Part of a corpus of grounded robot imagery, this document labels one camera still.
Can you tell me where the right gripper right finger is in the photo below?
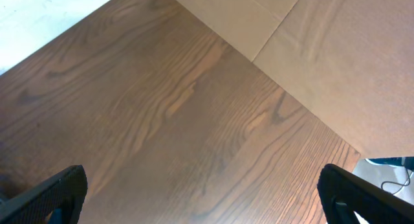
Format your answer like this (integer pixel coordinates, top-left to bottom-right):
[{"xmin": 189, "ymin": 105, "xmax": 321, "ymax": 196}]
[{"xmin": 317, "ymin": 164, "xmax": 413, "ymax": 224}]

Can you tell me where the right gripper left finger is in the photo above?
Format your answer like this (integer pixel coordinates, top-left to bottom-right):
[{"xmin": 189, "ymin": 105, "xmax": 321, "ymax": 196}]
[{"xmin": 1, "ymin": 165, "xmax": 87, "ymax": 224}]

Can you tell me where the brown cardboard sheet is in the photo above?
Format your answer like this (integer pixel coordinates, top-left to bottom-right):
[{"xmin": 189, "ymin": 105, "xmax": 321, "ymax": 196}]
[{"xmin": 177, "ymin": 0, "xmax": 413, "ymax": 157}]

